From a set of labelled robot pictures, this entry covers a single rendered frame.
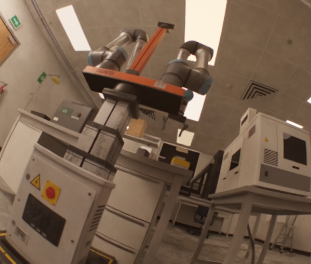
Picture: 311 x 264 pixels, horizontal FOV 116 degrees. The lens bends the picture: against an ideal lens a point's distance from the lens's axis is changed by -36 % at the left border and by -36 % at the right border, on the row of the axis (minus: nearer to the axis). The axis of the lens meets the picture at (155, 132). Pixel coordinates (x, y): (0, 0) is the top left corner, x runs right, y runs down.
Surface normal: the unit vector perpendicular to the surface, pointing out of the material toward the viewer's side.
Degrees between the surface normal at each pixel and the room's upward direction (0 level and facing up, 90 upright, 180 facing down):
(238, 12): 180
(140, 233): 90
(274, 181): 90
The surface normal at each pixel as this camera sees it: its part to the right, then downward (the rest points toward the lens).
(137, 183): -0.08, -0.43
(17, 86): 0.94, 0.26
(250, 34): -0.33, 0.86
